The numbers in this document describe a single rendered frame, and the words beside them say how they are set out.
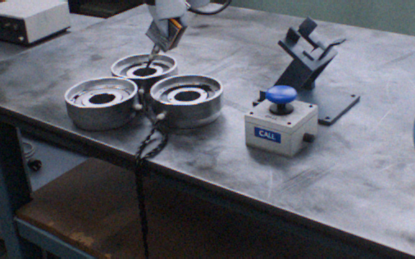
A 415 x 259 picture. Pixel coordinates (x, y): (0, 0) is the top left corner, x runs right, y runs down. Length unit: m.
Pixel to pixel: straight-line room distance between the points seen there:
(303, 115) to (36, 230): 0.59
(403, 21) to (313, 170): 1.77
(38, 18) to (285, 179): 1.03
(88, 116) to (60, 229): 0.32
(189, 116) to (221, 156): 0.09
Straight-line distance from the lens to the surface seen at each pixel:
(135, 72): 1.02
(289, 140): 0.78
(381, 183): 0.76
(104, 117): 0.88
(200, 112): 0.86
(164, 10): 0.85
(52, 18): 1.68
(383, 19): 2.53
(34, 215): 1.20
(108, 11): 2.81
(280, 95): 0.79
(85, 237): 1.12
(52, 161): 2.05
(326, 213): 0.70
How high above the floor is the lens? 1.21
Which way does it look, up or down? 25 degrees down
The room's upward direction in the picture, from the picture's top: 3 degrees counter-clockwise
